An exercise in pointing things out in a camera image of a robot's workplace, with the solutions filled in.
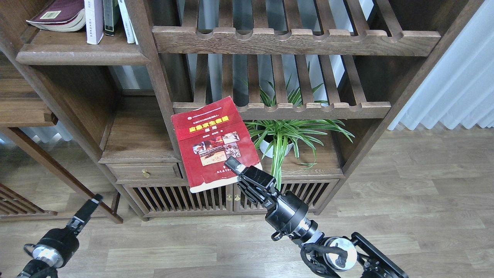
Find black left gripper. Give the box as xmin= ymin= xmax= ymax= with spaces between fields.
xmin=24 ymin=194 xmax=103 ymax=268

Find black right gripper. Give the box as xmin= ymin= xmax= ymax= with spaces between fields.
xmin=225 ymin=156 xmax=323 ymax=245

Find red cover book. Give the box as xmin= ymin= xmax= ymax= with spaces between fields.
xmin=171 ymin=97 xmax=262 ymax=193

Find maroon book white characters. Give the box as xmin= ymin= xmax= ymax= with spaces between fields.
xmin=26 ymin=0 xmax=85 ymax=32

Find pale lilac book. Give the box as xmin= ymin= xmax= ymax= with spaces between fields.
xmin=84 ymin=0 xmax=104 ymax=45

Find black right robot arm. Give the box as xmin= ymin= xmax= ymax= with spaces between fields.
xmin=225 ymin=157 xmax=408 ymax=278

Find white plant pot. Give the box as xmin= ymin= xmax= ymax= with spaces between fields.
xmin=259 ymin=135 xmax=294 ymax=158

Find green spider plant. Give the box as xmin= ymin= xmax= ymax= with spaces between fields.
xmin=241 ymin=62 xmax=355 ymax=192

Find wooden side rack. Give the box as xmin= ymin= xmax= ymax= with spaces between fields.
xmin=0 ymin=184 xmax=58 ymax=220

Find brass drawer knob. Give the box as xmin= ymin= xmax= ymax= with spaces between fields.
xmin=142 ymin=169 xmax=151 ymax=178

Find dark wooden bookshelf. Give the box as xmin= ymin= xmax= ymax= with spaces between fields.
xmin=1 ymin=0 xmax=484 ymax=220

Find white thin book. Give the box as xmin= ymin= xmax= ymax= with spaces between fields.
xmin=118 ymin=0 xmax=138 ymax=44

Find green spine book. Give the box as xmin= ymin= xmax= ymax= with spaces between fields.
xmin=103 ymin=0 xmax=120 ymax=36

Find white pleated curtain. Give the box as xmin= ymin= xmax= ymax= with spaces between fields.
xmin=388 ymin=0 xmax=494 ymax=131

